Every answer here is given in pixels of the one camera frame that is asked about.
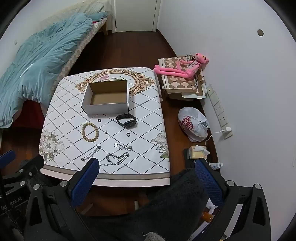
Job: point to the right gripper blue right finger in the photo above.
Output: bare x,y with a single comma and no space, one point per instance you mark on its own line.
211,180

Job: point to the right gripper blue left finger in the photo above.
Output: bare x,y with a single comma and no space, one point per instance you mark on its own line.
81,182

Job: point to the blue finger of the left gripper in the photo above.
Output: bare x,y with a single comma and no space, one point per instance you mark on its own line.
7,157

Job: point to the black smart watch band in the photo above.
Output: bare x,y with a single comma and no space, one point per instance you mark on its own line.
126,120

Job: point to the small white tube bottle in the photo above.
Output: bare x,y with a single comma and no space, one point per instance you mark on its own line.
216,166

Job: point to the tissue box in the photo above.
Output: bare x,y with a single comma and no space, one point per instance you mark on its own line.
195,152

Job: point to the white plastic bag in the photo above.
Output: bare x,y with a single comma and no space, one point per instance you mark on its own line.
193,123

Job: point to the patterned white tablecloth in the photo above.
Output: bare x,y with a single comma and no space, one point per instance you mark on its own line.
128,157

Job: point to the teal blue duvet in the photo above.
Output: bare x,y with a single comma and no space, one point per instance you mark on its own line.
38,63

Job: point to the bed with checkered mattress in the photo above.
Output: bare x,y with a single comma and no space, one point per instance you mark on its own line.
98,21

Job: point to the open cardboard box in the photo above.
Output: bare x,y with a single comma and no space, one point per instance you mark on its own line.
106,97

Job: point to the checkered folded cloth stack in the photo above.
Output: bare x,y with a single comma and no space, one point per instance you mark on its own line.
189,89

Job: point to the pink panther plush toy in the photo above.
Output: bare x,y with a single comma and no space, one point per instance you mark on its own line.
185,69

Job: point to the striped pillow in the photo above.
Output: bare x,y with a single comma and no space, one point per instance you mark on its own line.
89,8

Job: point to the white door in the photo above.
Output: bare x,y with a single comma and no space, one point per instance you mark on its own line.
134,16

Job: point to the white charger with cable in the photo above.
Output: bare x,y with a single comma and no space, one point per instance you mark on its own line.
226,132

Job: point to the white wall power strip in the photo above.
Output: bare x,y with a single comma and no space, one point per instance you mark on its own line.
216,105

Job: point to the round wall hole cover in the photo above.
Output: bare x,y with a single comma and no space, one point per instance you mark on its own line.
260,32

